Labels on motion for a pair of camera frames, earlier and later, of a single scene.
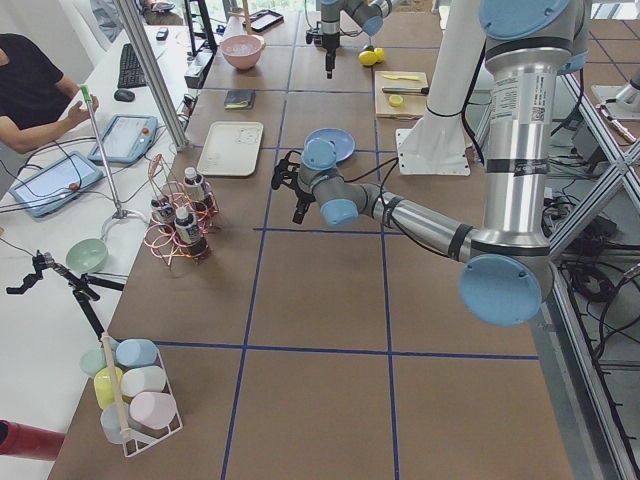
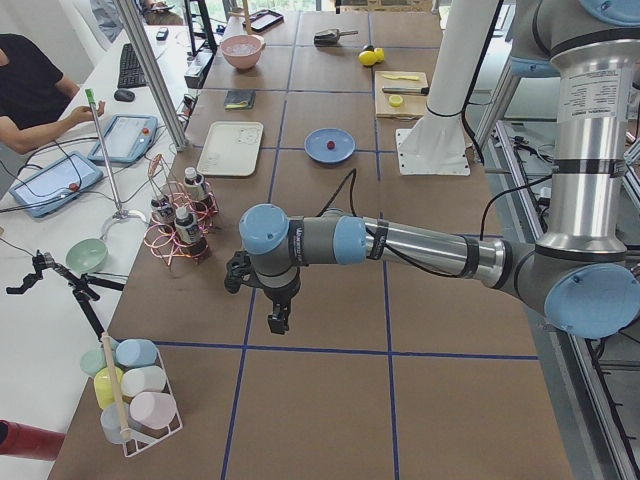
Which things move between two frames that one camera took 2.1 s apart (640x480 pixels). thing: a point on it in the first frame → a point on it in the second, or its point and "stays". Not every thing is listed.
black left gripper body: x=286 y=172 → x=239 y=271
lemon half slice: x=395 y=100 stays
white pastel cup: x=143 y=379 stays
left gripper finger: x=300 y=211 → x=276 y=322
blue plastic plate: x=344 y=143 stays
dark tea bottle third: x=163 y=215 stays
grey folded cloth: x=240 y=99 stays
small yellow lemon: x=379 y=54 stays
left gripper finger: x=305 y=208 → x=285 y=324
